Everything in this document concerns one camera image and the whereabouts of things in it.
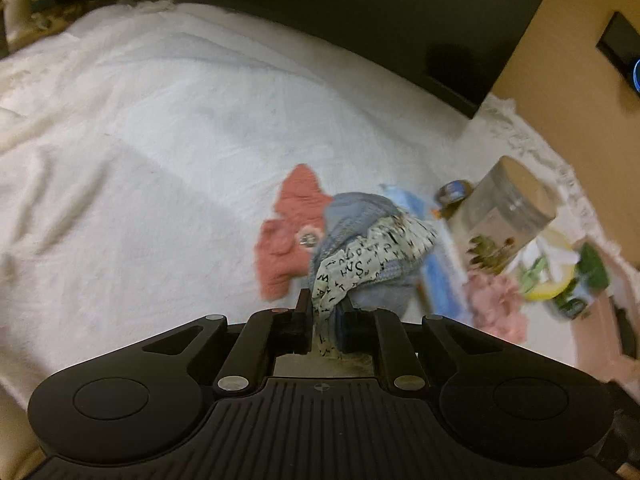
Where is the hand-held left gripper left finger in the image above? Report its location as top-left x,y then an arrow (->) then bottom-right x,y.
142,290 -> 316,394

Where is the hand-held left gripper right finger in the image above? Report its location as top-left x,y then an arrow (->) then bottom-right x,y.
341,308 -> 502,392

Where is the letter print white cloth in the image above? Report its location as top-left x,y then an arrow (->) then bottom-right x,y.
311,214 -> 440,358

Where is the blue knitted cloth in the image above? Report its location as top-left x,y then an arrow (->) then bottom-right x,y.
312,192 -> 426,316

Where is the yellow rimmed white mesh sponge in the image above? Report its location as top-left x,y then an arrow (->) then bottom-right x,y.
522,230 -> 577,302

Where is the grey box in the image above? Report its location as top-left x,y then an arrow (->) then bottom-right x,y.
570,240 -> 640,388

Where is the green soft toy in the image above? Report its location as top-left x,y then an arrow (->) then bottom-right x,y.
577,243 -> 610,290

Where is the coral knitted cloth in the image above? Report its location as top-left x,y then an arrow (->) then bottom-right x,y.
254,163 -> 332,298

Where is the light blue cloth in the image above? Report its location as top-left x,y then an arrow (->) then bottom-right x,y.
379,182 -> 475,325

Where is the pink fluffy cloth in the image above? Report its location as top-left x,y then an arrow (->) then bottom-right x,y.
462,269 -> 530,345

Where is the small tin can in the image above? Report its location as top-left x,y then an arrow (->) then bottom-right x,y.
434,180 -> 474,212

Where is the clear jar with beige lid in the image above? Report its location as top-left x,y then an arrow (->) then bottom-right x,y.
446,156 -> 559,277

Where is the white fluffy blanket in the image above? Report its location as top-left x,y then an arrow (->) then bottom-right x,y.
0,2 -> 640,413

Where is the dark labelled can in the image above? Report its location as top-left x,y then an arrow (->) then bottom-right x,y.
552,284 -> 597,321

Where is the black furniture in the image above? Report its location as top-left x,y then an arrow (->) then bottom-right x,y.
50,0 -> 562,120

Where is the black device with blue light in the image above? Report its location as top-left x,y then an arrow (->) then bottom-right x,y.
596,11 -> 640,97

